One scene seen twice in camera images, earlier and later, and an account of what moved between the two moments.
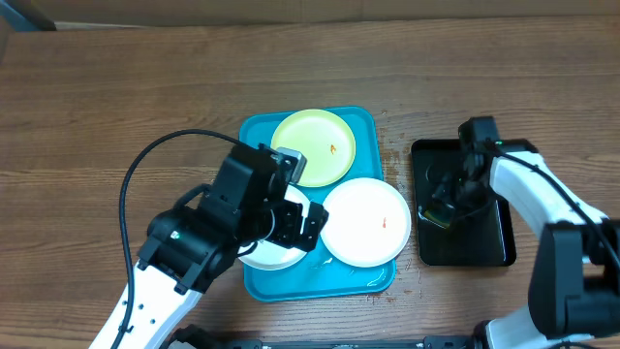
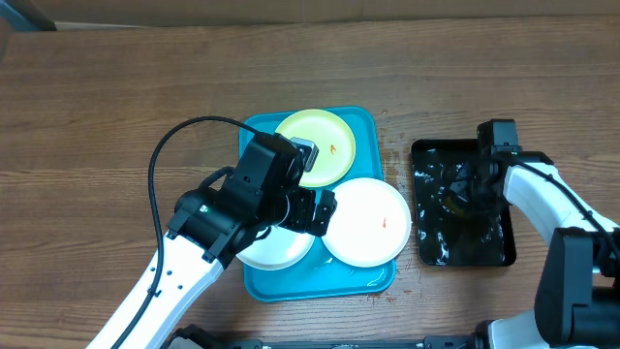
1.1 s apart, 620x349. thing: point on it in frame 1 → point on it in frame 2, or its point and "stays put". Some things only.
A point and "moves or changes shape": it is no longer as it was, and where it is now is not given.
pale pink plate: x=368 y=223 stays put
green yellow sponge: x=439 y=216 moves or changes shape
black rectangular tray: x=483 y=237 stays put
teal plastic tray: x=322 y=276 stays put
